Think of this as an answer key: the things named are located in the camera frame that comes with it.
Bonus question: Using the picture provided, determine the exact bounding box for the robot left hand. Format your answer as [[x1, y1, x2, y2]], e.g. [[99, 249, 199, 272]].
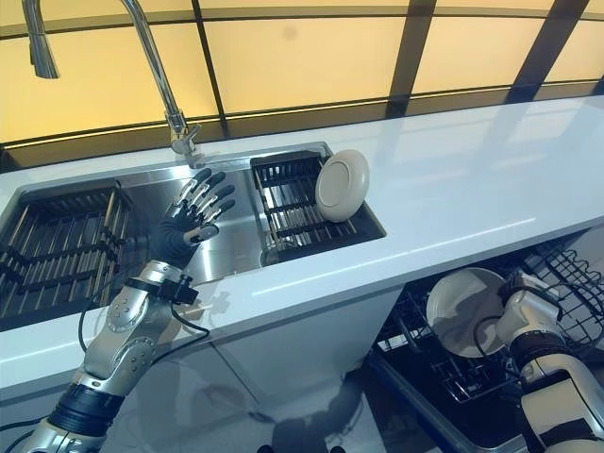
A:
[[155, 168, 237, 260]]

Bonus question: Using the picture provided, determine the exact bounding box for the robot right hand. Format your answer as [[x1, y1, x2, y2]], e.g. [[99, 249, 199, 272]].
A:
[[499, 269, 544, 303]]

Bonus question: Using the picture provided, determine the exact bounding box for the white ceramic plate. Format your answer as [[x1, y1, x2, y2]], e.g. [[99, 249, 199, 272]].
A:
[[314, 148, 371, 225], [426, 267, 510, 358]]

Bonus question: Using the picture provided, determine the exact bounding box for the stainless dishwasher drawer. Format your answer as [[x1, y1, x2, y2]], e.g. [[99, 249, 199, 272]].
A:
[[370, 235, 604, 453]]

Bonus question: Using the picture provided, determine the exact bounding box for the black sink dish rack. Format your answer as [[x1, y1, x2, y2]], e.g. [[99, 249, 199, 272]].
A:
[[249, 150, 361, 243], [0, 181, 134, 318]]

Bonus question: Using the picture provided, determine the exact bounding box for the chrome gooseneck faucet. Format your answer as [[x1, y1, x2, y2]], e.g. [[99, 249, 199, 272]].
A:
[[21, 0, 207, 169]]

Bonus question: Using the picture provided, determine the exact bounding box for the white cabinet front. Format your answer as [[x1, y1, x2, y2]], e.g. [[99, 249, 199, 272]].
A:
[[0, 282, 412, 453]]

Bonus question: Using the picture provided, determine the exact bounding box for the yellow backlit window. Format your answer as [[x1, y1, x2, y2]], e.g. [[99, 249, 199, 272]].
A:
[[0, 0, 604, 162]]

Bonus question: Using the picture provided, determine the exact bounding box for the black wire dishwasher shelf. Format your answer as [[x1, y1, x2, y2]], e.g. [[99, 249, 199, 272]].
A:
[[518, 238, 604, 342]]

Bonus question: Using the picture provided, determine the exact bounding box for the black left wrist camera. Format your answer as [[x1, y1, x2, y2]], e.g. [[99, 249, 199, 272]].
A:
[[159, 275, 199, 307]]

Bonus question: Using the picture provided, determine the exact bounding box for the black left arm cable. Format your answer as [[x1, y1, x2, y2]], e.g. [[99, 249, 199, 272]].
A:
[[77, 301, 211, 353]]

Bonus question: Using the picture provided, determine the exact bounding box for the black wire dishwasher basket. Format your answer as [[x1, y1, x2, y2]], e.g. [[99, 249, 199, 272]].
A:
[[377, 263, 604, 405]]

